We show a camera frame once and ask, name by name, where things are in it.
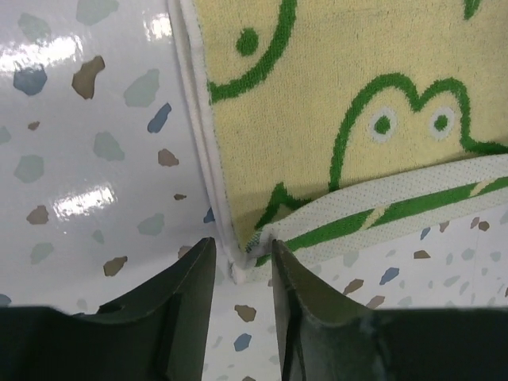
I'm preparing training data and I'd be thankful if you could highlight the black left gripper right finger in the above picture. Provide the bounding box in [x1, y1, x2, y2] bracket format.
[271, 241, 507, 380]

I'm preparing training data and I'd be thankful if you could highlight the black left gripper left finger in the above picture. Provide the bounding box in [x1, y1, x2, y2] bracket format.
[1, 237, 216, 380]

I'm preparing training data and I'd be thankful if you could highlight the green cream patterned towel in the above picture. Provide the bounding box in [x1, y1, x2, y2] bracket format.
[168, 1, 507, 284]

